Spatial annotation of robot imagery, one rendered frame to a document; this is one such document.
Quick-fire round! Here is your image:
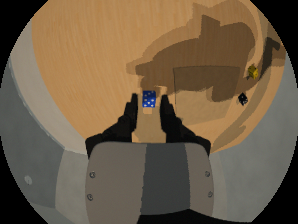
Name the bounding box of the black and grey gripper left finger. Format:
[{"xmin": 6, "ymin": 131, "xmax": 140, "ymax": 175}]
[{"xmin": 85, "ymin": 93, "xmax": 138, "ymax": 159}]

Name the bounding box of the yellow die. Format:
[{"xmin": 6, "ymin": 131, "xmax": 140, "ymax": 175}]
[{"xmin": 248, "ymin": 65, "xmax": 258, "ymax": 79}]

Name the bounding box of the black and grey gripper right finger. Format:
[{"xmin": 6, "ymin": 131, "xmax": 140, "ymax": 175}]
[{"xmin": 159, "ymin": 94, "xmax": 211, "ymax": 157}]

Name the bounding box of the blue die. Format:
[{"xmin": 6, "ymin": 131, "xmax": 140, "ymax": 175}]
[{"xmin": 142, "ymin": 91, "xmax": 156, "ymax": 108}]

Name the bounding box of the black die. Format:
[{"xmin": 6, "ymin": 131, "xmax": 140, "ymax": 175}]
[{"xmin": 238, "ymin": 93, "xmax": 248, "ymax": 106}]

